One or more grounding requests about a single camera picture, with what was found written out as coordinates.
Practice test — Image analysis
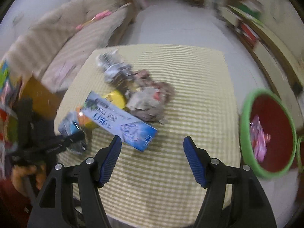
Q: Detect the yellow box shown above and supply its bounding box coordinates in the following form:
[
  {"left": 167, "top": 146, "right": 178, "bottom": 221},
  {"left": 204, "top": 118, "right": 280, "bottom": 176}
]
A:
[{"left": 102, "top": 90, "right": 127, "bottom": 111}]

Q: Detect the red flat box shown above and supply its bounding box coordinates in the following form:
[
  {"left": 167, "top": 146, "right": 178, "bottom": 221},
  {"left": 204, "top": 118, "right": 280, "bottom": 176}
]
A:
[{"left": 237, "top": 21, "right": 259, "bottom": 45}]

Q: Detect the checked yellow tablecloth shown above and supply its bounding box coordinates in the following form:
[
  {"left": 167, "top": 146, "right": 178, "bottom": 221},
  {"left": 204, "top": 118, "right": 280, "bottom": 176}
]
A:
[{"left": 54, "top": 43, "right": 241, "bottom": 228}]

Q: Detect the pink plastic wrapper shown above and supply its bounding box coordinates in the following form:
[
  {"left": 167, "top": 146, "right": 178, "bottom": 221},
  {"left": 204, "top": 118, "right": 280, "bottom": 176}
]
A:
[{"left": 249, "top": 115, "right": 271, "bottom": 163}]

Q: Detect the person's left forearm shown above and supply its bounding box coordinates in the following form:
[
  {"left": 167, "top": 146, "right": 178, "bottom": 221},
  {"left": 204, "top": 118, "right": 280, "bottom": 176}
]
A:
[{"left": 0, "top": 178, "right": 34, "bottom": 228}]

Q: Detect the striped beige sofa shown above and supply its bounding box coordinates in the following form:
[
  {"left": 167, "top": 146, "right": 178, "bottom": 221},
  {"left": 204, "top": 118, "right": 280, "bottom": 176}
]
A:
[{"left": 0, "top": 0, "right": 133, "bottom": 93}]

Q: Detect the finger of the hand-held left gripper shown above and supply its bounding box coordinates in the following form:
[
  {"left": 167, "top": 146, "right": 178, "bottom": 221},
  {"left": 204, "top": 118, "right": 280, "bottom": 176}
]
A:
[{"left": 53, "top": 131, "right": 86, "bottom": 154}]

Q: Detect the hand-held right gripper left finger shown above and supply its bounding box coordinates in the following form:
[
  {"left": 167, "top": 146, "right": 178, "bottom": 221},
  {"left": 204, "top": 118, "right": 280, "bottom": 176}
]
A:
[{"left": 27, "top": 135, "right": 122, "bottom": 228}]

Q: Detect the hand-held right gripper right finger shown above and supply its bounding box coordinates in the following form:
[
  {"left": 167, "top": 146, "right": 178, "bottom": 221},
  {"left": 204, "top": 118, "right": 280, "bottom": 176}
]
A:
[{"left": 183, "top": 136, "right": 277, "bottom": 228}]

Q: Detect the orange snack packet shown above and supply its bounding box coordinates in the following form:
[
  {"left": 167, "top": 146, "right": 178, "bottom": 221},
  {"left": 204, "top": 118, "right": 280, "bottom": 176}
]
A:
[{"left": 76, "top": 107, "right": 95, "bottom": 130}]

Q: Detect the cream TV cabinet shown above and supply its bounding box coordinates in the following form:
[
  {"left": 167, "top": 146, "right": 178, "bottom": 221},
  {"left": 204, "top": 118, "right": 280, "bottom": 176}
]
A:
[{"left": 218, "top": 1, "right": 304, "bottom": 114}]

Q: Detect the pink plush wand toy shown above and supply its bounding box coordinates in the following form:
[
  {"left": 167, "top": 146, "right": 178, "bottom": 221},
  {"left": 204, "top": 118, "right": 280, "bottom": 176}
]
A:
[{"left": 76, "top": 9, "right": 112, "bottom": 30}]

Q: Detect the small blue carton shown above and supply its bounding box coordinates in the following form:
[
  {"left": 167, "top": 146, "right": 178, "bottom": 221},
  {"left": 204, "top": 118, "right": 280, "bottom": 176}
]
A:
[{"left": 58, "top": 110, "right": 88, "bottom": 155}]

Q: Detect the long blue carton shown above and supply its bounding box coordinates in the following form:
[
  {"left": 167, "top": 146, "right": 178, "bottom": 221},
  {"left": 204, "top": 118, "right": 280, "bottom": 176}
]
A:
[{"left": 81, "top": 91, "right": 158, "bottom": 152}]

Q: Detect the wrapper pile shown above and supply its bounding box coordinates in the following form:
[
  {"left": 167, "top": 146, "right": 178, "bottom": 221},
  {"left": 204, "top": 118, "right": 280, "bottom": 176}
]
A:
[{"left": 127, "top": 82, "right": 175, "bottom": 124}]

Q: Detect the red bin green rim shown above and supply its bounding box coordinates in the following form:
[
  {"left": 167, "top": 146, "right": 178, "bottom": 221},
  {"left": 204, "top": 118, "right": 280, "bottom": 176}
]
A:
[
  {"left": 296, "top": 135, "right": 304, "bottom": 174},
  {"left": 239, "top": 89, "right": 297, "bottom": 180}
]

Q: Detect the beige cushion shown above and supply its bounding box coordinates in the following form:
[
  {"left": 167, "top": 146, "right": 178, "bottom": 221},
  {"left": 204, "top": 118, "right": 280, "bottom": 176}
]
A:
[{"left": 85, "top": 0, "right": 124, "bottom": 17}]

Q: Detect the person's left hand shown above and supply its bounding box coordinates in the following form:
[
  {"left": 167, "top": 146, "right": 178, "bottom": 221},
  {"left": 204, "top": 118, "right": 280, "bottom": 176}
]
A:
[{"left": 11, "top": 163, "right": 47, "bottom": 197}]

